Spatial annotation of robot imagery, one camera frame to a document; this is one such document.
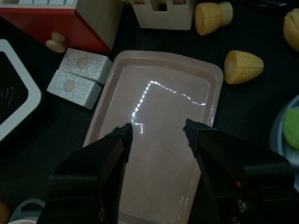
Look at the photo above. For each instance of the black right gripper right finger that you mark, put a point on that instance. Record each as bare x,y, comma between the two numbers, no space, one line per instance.
241,186

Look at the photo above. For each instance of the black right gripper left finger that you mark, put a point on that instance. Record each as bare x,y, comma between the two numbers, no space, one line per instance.
86,180

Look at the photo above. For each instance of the red wooden drawer cabinet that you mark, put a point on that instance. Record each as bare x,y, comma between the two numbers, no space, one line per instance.
39,20

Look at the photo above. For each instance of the pale blue plate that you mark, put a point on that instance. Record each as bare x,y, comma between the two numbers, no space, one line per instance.
277,137

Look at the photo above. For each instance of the white round plate with food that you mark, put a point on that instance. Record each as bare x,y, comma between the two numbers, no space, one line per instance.
18,208

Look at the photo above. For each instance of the brown toy egg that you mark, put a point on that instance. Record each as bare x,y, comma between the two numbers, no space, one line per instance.
3,213

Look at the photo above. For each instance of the green toy vegetable piece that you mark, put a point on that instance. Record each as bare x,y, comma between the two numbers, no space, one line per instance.
293,128

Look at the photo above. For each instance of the grey speckled block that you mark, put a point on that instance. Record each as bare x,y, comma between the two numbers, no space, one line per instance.
72,87
83,65

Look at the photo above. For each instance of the white toy cooktop black surface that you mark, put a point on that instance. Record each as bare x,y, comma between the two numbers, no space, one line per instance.
11,87

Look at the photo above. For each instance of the pink rectangular tray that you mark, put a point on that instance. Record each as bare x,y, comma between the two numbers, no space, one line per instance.
167,87

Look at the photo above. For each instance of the yellow toy corn end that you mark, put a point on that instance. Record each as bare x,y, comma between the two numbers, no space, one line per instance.
245,67

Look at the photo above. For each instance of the yellow toy food piece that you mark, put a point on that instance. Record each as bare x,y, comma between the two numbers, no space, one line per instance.
293,29

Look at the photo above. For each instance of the yellow toy corn half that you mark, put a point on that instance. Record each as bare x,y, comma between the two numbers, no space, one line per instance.
210,19

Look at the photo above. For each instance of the pale wooden slotted holder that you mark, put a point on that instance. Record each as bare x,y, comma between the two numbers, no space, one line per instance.
163,20

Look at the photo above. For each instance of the white ridged toy rack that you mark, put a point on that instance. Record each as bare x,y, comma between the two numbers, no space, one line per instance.
43,1

